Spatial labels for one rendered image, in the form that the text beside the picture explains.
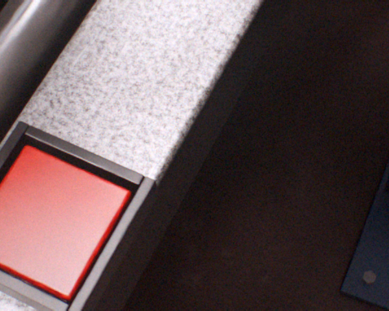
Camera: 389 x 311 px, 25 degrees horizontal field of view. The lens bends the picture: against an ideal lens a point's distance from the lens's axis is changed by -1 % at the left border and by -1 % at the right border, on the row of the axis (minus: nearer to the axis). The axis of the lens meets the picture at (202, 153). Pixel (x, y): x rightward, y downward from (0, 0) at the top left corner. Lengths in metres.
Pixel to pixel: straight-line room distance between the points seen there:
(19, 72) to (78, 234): 0.11
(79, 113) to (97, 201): 0.06
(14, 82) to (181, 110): 0.09
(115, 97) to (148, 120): 0.02
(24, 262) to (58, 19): 0.15
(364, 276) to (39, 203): 1.00
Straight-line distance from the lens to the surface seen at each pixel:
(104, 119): 0.44
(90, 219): 0.40
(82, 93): 0.45
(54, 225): 0.41
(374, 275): 1.37
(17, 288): 0.39
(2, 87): 0.47
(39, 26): 0.48
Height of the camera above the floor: 1.29
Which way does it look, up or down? 62 degrees down
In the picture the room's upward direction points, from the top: 4 degrees counter-clockwise
